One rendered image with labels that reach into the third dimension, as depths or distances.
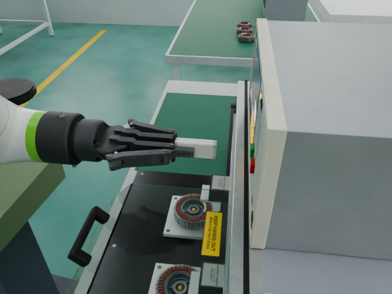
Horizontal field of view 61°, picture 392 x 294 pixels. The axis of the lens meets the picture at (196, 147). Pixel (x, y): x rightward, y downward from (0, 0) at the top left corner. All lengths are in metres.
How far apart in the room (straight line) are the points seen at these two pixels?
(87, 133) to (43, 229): 1.62
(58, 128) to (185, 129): 0.88
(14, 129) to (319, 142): 0.47
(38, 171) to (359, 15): 1.18
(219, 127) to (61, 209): 1.21
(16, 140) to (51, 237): 1.52
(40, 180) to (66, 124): 0.57
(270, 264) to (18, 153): 0.44
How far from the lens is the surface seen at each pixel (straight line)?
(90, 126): 0.58
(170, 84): 1.79
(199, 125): 1.43
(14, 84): 2.52
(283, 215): 0.46
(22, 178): 1.14
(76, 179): 2.43
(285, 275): 0.49
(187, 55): 2.17
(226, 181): 0.89
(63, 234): 2.10
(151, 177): 1.14
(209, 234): 0.58
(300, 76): 0.51
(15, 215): 1.09
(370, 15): 1.38
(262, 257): 0.50
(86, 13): 5.81
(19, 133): 0.62
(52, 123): 0.60
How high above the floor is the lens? 1.52
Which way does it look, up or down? 36 degrees down
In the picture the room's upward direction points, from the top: straight up
